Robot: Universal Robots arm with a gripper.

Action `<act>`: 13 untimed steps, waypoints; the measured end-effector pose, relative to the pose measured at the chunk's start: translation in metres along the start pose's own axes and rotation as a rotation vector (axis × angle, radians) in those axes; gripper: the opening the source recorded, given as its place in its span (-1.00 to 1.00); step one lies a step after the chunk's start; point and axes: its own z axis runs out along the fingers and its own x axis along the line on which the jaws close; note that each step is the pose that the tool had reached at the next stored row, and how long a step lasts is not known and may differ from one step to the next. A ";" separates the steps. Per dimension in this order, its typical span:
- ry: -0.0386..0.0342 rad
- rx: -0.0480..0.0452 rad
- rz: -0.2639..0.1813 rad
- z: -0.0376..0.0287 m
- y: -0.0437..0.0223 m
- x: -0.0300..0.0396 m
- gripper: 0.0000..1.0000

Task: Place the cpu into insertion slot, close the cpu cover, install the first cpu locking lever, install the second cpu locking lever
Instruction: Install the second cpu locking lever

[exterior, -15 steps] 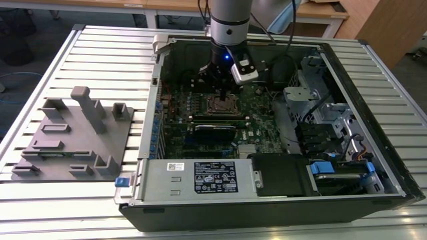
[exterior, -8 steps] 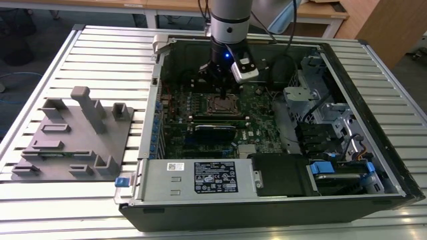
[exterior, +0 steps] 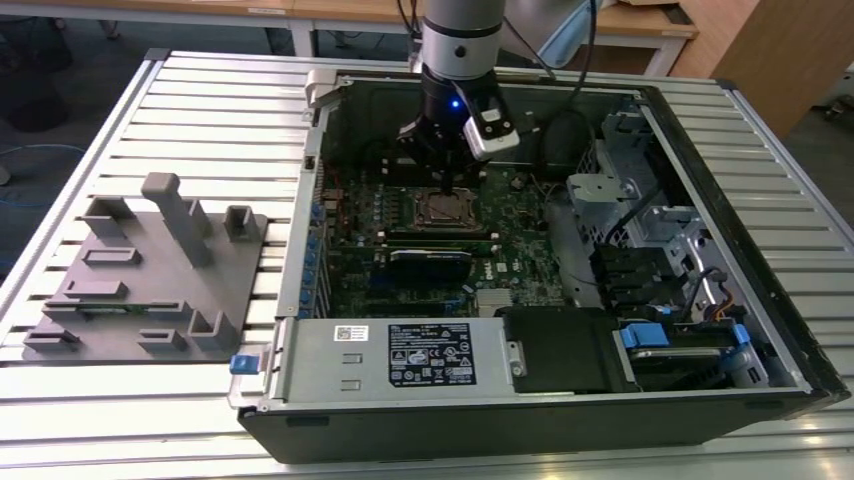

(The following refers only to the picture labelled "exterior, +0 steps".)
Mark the silver metal drive cage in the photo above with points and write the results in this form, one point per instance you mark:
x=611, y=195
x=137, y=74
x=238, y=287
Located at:
x=600, y=190

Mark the black drive bay cover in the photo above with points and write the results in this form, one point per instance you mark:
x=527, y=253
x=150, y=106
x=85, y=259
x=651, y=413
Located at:
x=560, y=350

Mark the chair base with wheels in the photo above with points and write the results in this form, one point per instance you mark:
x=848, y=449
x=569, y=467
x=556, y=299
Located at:
x=839, y=105

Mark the silver power supply unit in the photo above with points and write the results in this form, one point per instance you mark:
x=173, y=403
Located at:
x=313, y=370

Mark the black hard disk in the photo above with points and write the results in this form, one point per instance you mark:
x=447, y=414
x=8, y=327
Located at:
x=673, y=367

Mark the green RAM stick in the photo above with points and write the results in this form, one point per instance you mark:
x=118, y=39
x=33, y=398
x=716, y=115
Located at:
x=440, y=245
x=113, y=310

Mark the wooden cabinet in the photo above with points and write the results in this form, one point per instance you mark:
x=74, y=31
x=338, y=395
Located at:
x=767, y=50

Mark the black office chair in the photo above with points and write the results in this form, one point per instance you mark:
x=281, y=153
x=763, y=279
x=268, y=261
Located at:
x=33, y=75

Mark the black graphics card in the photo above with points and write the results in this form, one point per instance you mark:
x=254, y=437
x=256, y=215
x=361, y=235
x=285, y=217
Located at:
x=429, y=270

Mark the CPU socket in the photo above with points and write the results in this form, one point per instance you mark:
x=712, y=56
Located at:
x=447, y=228

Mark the silver-topped CPU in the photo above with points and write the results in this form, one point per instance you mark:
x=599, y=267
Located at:
x=456, y=212

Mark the grey case release latch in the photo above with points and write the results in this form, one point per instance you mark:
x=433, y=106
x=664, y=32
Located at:
x=318, y=87

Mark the grey parts rack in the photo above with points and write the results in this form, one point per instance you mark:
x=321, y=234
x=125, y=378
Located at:
x=166, y=300

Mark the blue plastic latch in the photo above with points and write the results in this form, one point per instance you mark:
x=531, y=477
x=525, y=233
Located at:
x=242, y=365

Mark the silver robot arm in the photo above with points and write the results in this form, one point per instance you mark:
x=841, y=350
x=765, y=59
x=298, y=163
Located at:
x=460, y=35

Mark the black plastic fan housing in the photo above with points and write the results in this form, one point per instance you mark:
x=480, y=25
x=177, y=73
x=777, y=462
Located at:
x=633, y=275

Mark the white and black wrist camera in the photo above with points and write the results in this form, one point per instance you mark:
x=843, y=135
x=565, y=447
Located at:
x=493, y=130

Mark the green motherboard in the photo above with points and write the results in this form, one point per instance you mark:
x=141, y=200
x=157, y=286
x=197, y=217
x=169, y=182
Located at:
x=527, y=260

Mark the silver chipset heatsink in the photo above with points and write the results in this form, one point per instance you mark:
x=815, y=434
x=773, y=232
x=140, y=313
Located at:
x=496, y=297

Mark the small blue clip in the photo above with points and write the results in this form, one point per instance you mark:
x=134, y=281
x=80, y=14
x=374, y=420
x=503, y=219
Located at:
x=739, y=334

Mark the wooden desk white frame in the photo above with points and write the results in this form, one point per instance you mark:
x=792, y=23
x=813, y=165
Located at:
x=200, y=4
x=633, y=25

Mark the blue disk carrier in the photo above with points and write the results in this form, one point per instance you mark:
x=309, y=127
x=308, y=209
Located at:
x=643, y=335

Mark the black PC case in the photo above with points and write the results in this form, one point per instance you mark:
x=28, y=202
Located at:
x=467, y=435

